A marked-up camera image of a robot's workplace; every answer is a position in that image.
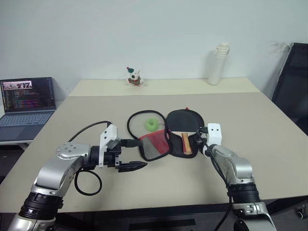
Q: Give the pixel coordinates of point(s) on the white water bottle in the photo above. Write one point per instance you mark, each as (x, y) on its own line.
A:
(216, 67)

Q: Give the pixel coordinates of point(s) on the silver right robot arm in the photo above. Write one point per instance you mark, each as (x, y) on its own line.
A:
(240, 166)

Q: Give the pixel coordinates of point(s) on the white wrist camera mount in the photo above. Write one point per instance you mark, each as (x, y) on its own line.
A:
(109, 134)
(214, 134)

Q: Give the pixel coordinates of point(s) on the small white toy figurine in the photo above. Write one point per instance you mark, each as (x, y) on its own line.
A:
(134, 77)

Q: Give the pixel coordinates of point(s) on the black office chair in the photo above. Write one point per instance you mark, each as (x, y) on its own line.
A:
(293, 84)

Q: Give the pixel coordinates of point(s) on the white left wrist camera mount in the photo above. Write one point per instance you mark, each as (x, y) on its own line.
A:
(109, 134)

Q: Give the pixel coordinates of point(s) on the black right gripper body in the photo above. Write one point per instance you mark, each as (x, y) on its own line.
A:
(204, 136)

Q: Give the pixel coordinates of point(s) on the black red paddle case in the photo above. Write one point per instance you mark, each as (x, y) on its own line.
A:
(176, 146)

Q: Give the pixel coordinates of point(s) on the green ball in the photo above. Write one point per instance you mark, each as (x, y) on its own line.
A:
(149, 127)

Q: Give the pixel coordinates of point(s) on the white side table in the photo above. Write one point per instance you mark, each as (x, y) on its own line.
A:
(14, 144)

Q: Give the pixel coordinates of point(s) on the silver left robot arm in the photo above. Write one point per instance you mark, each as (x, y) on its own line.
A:
(57, 168)

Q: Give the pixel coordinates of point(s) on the black chair caster wheel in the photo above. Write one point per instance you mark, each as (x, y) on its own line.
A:
(301, 213)

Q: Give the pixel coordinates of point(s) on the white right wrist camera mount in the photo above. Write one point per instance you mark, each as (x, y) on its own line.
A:
(214, 134)

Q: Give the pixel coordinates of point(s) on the open grey laptop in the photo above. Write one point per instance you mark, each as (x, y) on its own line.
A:
(26, 101)

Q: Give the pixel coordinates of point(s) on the black table tennis paddle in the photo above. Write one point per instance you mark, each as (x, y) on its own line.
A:
(180, 120)

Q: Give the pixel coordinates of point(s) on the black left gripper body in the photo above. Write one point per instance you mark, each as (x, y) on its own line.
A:
(111, 156)

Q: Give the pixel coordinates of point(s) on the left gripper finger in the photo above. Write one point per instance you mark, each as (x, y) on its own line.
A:
(131, 143)
(132, 166)

